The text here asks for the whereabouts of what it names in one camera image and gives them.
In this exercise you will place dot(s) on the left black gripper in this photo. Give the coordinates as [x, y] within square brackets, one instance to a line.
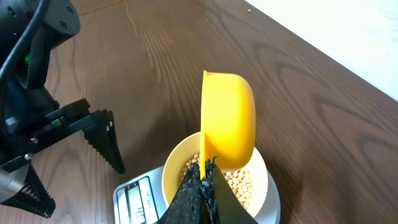
[33, 121]

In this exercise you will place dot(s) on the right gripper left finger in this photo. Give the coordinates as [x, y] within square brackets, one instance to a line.
[188, 204]

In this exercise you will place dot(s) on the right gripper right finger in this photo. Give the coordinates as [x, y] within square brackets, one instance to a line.
[221, 204]

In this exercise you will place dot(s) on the yellow measuring scoop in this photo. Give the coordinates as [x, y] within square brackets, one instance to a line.
[228, 121]

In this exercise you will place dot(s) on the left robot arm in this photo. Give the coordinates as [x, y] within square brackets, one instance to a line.
[30, 30]

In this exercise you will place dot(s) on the soybeans in yellow bowl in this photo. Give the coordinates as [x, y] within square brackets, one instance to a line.
[239, 181]

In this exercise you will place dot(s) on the yellow plastic bowl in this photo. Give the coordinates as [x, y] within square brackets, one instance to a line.
[186, 149]

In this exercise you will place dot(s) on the white digital kitchen scale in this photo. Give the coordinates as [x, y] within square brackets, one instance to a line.
[140, 200]

